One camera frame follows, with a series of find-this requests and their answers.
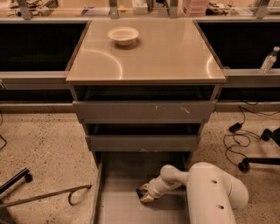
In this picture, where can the grey bottom drawer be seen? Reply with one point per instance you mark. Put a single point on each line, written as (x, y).
(121, 174)

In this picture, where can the clear plastic water bottle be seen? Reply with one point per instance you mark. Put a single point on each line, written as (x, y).
(270, 60)

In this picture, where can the grey metal bar with hook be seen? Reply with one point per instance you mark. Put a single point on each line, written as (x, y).
(70, 191)

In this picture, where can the white paper bowl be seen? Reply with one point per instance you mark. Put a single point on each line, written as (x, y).
(123, 36)

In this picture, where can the black chair leg with caster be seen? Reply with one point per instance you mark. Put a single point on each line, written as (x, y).
(24, 174)

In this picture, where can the grey drawer cabinet with counter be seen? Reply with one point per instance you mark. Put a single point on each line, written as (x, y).
(166, 52)

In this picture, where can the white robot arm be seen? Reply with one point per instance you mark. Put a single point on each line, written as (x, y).
(212, 194)

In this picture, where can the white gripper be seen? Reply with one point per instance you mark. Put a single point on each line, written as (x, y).
(155, 189)

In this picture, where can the grey top drawer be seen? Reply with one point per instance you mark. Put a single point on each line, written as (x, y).
(144, 104)

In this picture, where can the grey middle drawer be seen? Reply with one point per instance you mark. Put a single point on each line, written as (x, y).
(143, 137)

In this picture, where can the grey drawer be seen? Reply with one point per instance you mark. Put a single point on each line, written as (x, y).
(144, 104)
(121, 174)
(143, 137)

